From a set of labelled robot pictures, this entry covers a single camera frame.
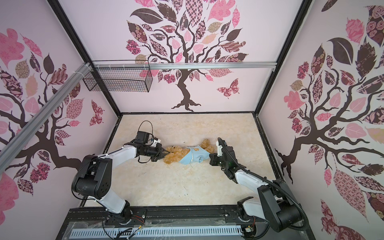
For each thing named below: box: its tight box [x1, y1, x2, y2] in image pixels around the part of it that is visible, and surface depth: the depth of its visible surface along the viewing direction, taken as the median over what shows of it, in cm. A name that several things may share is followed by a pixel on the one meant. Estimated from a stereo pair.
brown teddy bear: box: [163, 138, 215, 164], surface depth 87 cm
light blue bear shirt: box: [179, 145, 211, 165], surface depth 87 cm
